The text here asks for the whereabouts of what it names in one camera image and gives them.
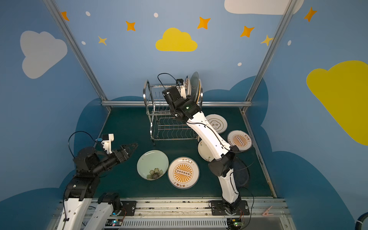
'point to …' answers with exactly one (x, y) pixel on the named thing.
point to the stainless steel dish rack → (164, 125)
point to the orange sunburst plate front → (183, 173)
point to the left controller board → (113, 222)
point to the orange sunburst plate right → (240, 139)
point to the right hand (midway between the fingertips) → (187, 97)
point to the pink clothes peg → (266, 212)
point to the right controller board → (234, 223)
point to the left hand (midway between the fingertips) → (136, 147)
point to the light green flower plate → (152, 165)
